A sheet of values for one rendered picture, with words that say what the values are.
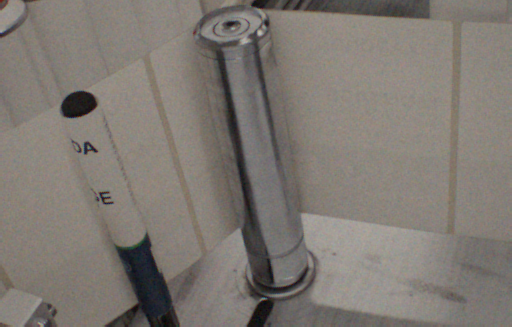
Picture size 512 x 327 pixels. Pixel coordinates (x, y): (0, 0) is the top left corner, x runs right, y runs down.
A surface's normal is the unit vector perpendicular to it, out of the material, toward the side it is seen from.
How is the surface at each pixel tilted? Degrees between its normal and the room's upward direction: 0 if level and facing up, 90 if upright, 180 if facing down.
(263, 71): 90
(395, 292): 0
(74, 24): 90
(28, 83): 90
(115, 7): 90
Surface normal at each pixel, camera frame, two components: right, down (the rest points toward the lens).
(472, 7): -0.48, 0.62
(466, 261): -0.15, -0.75
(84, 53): 0.73, 0.36
